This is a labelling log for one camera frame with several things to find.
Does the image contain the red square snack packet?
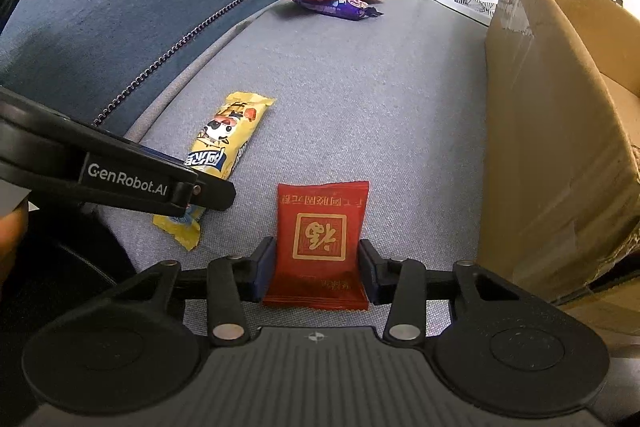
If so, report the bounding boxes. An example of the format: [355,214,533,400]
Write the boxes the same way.
[262,181,369,311]

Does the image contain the yellow cartoon snack packet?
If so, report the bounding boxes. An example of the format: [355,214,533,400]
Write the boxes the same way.
[152,91,276,251]

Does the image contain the purple candy bar packet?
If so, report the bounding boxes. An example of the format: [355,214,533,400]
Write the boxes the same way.
[296,0,382,20]

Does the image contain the person left hand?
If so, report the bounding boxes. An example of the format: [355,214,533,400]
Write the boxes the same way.
[0,199,28,285]

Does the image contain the grey deer print sofa cover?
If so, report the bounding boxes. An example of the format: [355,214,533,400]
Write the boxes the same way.
[96,0,640,338]

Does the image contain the brown cardboard box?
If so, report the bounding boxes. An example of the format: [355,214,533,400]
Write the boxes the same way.
[478,0,639,301]

